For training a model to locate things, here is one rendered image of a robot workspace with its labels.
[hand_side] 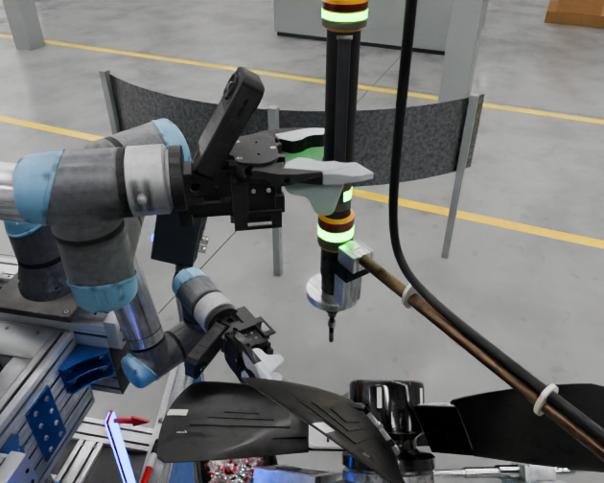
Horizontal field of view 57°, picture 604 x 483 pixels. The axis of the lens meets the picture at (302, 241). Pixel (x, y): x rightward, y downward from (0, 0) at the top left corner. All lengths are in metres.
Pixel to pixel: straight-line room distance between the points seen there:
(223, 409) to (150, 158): 0.49
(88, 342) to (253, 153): 1.02
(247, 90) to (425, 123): 2.27
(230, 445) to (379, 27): 6.39
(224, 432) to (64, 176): 0.49
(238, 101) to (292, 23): 6.84
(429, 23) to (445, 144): 4.04
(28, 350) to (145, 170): 0.98
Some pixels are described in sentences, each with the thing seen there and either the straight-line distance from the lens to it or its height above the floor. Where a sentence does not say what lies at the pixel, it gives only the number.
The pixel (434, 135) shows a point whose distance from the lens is 2.86.
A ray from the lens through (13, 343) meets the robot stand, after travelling 1.55.
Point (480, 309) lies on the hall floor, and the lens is 3.03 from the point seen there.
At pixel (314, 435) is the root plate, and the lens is 0.92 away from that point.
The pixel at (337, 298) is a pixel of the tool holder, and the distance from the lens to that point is 0.70.
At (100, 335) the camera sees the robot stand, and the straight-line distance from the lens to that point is 1.51.
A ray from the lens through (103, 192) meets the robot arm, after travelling 0.59.
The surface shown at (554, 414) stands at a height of 1.55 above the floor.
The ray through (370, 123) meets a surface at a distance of 2.68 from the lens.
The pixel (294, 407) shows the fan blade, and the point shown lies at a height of 1.44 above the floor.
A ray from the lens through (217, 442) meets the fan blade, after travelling 0.90.
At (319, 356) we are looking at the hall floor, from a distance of 2.65.
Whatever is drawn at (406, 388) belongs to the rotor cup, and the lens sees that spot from 0.89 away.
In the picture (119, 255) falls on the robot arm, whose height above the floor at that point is 1.56.
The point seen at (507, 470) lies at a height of 1.10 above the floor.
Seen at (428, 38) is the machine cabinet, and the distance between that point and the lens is 6.90.
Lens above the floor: 1.93
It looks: 35 degrees down
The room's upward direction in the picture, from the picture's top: straight up
